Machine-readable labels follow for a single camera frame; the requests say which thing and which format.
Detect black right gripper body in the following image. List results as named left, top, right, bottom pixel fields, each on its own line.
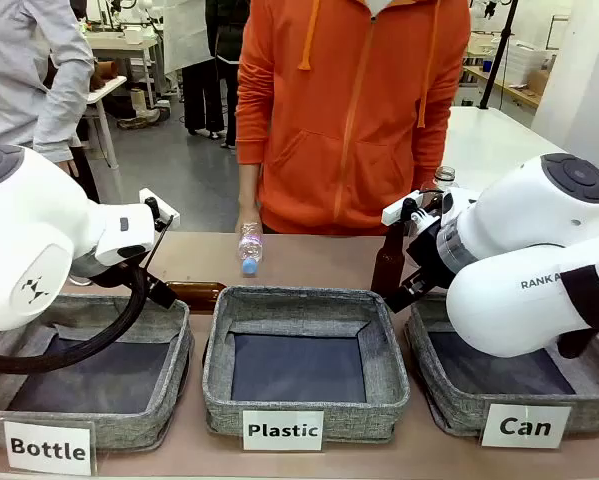
left=402, top=215, right=456, bottom=297

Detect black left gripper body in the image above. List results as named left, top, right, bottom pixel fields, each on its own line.
left=114, top=248, right=153, bottom=294

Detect brown glass bottle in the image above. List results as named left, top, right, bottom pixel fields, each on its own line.
left=370, top=219, right=408, bottom=304
left=164, top=280, right=229, bottom=315

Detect clear plastic bottle blue cap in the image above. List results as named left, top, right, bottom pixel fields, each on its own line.
left=236, top=219, right=266, bottom=277

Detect orange-hoodie person's right forearm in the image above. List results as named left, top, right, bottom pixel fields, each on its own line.
left=237, top=162, right=261, bottom=205

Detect grey fabric basket labelled Bottle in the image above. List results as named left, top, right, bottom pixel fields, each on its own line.
left=0, top=293, right=195, bottom=451

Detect grey fabric basket labelled Plastic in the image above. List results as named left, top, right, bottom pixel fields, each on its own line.
left=202, top=285, right=411, bottom=445

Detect grey fabric basket labelled Can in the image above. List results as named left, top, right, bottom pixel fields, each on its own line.
left=403, top=291, right=599, bottom=437

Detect white Can label sign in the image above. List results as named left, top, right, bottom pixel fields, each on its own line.
left=480, top=402, right=573, bottom=450

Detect orange-hoodie person's right hand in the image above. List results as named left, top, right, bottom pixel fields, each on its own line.
left=235, top=198, right=264, bottom=236

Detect large white table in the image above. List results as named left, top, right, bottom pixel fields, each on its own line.
left=441, top=106, right=599, bottom=190

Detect person in orange hoodie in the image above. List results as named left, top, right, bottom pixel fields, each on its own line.
left=234, top=0, right=473, bottom=236

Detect white Plastic label sign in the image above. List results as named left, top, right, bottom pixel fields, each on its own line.
left=242, top=409, right=325, bottom=452

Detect wooden bench shelf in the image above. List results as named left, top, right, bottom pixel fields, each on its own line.
left=461, top=64, right=543, bottom=109

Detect small white table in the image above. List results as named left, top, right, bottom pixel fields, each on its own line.
left=81, top=74, right=129, bottom=201

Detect person in dark clothes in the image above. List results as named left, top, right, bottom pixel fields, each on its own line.
left=181, top=0, right=240, bottom=150

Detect white Bottle label sign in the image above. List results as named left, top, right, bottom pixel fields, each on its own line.
left=2, top=419, right=98, bottom=477

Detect brown cylinder object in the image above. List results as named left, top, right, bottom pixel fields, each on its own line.
left=89, top=59, right=121, bottom=92

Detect black tripod pole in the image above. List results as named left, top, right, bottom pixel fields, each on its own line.
left=478, top=0, right=520, bottom=110

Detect stacked white boxes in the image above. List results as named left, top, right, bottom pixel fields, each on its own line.
left=506, top=38, right=553, bottom=76

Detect white workbench desk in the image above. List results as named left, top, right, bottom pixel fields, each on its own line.
left=86, top=34, right=161, bottom=109

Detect person in grey shirt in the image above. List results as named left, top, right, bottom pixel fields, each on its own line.
left=0, top=0, right=100, bottom=204

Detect hanging white coat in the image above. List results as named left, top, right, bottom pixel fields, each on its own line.
left=163, top=0, right=215, bottom=76

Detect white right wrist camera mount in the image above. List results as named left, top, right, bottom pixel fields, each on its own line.
left=381, top=189, right=448, bottom=226

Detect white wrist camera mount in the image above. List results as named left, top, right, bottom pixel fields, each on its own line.
left=138, top=188, right=181, bottom=232
left=381, top=189, right=448, bottom=226

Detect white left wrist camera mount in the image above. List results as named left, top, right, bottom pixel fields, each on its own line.
left=138, top=188, right=181, bottom=232

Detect black cable bundle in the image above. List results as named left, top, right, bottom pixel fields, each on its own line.
left=0, top=262, right=151, bottom=375

